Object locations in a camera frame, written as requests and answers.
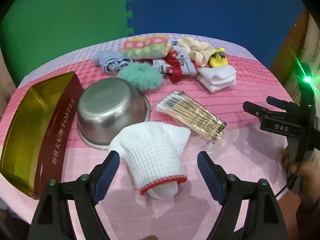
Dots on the person's right hand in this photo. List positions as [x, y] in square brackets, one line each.
[308, 180]

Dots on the red and blue star scrunchie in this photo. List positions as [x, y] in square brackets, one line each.
[185, 62]

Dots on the pink green striped towel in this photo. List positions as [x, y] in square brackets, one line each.
[145, 47]

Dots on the stainless steel bowl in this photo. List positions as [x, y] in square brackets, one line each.
[110, 105]

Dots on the person's right forearm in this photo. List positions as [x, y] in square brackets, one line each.
[310, 222]

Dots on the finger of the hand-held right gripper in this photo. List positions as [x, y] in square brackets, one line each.
[275, 102]
[253, 108]

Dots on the teal fluffy scrunchie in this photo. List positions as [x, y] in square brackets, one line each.
[150, 77]

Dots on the cream satin scrunchie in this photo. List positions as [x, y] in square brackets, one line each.
[197, 50]

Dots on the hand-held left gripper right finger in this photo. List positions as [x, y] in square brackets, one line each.
[210, 175]

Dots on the light blue sock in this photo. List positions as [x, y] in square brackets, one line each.
[110, 60]

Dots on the pink checked tablecloth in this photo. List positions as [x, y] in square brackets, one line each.
[250, 80]

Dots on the green foam mat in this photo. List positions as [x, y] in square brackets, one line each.
[62, 17]

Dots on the beige floral curtain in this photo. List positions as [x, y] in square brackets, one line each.
[5, 85]

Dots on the red and gold tin box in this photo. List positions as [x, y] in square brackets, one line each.
[25, 130]

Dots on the beige plain curtain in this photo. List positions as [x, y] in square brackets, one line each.
[312, 45]

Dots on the blue foam mat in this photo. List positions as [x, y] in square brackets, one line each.
[212, 10]

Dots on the pack of cotton swabs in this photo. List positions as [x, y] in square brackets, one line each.
[190, 115]

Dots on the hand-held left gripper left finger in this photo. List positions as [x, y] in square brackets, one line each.
[107, 173]

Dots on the white folded socks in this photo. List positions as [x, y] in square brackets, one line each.
[217, 78]

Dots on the yellow duck toy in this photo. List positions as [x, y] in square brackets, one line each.
[218, 61]

